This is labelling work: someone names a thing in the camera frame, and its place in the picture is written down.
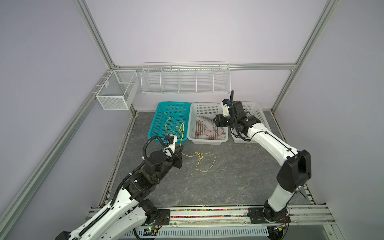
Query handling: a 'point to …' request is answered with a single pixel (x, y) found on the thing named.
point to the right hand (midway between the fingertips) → (216, 120)
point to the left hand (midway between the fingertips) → (182, 148)
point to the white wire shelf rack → (188, 77)
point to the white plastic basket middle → (201, 128)
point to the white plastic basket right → (254, 109)
